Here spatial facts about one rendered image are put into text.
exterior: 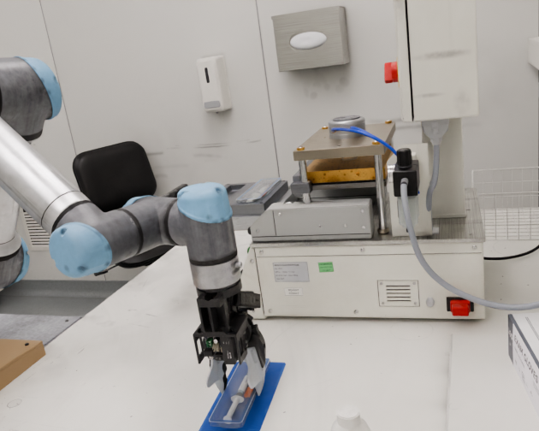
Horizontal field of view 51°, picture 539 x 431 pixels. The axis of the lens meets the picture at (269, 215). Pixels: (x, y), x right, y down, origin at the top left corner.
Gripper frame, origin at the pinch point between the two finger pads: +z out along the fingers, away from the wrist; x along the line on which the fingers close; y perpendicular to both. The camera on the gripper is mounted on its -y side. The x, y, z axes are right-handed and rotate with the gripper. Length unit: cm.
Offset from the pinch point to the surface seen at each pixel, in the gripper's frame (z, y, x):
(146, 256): 32, -144, -95
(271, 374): 2.7, -7.5, 3.1
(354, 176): -26.3, -33.8, 18.0
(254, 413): 2.7, 3.8, 3.0
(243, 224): -17.3, -34.0, -7.1
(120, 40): -66, -199, -116
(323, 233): -16.6, -27.9, 11.6
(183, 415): 2.7, 4.9, -9.1
